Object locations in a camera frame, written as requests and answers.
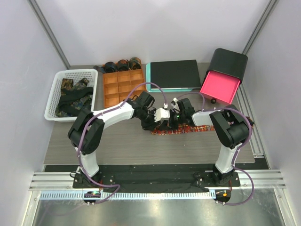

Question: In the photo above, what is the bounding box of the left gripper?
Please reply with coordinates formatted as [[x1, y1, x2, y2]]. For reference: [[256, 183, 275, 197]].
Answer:
[[139, 108, 161, 131]]

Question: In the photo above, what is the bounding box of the multicoloured plaid tie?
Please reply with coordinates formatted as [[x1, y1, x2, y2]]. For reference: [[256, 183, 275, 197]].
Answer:
[[151, 117, 255, 137]]

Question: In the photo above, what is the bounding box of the black pink drawer cabinet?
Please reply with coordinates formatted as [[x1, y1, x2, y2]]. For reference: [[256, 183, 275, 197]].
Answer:
[[200, 48, 248, 105]]

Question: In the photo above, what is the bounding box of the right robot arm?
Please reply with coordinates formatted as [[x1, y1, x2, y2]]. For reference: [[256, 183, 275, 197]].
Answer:
[[169, 98, 252, 186]]

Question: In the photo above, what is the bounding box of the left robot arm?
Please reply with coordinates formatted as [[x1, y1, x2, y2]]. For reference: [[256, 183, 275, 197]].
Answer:
[[68, 91, 158, 188]]

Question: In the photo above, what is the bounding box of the black notebook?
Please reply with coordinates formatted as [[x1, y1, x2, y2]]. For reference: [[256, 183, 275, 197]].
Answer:
[[150, 60, 201, 89]]

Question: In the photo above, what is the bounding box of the orange compartment tray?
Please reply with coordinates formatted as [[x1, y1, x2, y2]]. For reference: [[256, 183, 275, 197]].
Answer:
[[103, 69, 145, 108]]

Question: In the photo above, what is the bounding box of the teal tray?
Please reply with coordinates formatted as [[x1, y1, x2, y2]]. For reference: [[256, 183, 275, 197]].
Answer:
[[145, 63, 192, 93]]

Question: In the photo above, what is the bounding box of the rolled brown floral tie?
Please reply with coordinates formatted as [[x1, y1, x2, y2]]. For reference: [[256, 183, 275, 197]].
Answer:
[[116, 59, 129, 72]]

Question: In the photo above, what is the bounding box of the white perforated plastic basket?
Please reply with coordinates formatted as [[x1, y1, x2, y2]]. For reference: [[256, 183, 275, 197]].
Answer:
[[44, 69, 98, 122]]

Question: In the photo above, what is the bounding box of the black tie in basket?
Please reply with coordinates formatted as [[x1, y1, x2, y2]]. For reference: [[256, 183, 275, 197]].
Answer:
[[55, 87, 93, 117]]

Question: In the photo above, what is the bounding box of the dark floral tie in basket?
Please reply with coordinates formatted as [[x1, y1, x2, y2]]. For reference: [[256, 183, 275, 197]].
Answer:
[[55, 78, 93, 118]]

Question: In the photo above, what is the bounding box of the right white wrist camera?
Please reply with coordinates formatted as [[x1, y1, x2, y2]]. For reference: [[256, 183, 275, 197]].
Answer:
[[171, 98, 180, 112]]

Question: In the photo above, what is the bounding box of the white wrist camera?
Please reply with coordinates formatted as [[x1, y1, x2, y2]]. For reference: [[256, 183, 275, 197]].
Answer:
[[154, 104, 170, 122], [171, 98, 180, 112]]

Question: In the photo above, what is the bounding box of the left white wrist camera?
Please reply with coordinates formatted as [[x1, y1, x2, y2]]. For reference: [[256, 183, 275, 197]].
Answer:
[[154, 104, 170, 122]]

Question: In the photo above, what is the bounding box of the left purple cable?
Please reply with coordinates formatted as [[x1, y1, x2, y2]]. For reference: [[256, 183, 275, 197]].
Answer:
[[76, 82, 169, 205]]

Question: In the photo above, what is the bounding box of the purple cable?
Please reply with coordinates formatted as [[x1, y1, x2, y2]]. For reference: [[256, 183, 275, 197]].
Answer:
[[174, 91, 255, 207], [76, 82, 169, 205]]

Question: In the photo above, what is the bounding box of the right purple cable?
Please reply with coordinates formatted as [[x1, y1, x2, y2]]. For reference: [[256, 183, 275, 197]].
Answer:
[[174, 91, 255, 207]]

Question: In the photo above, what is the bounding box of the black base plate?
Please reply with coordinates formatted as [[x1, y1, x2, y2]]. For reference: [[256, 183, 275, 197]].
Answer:
[[44, 162, 250, 194]]

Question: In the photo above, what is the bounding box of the aluminium rail frame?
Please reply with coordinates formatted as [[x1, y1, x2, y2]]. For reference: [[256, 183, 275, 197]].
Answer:
[[29, 169, 286, 191]]

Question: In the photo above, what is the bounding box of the white slotted cable duct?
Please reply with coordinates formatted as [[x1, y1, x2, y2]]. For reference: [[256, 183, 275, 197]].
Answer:
[[40, 190, 216, 201]]

